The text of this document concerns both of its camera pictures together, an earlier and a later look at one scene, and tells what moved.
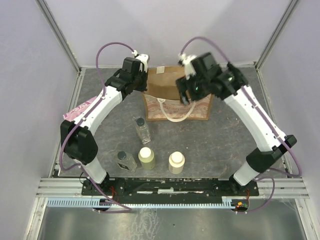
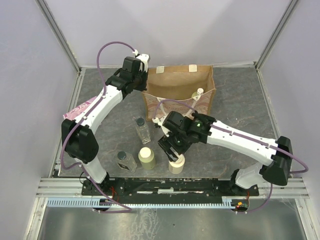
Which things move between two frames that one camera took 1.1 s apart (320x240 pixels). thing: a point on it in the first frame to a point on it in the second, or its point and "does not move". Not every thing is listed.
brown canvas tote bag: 162,99 does not move
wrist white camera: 144,59 does not move
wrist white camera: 185,60 to 160,121
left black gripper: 143,87 does not move
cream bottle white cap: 176,162 does not move
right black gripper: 183,85 to 168,141
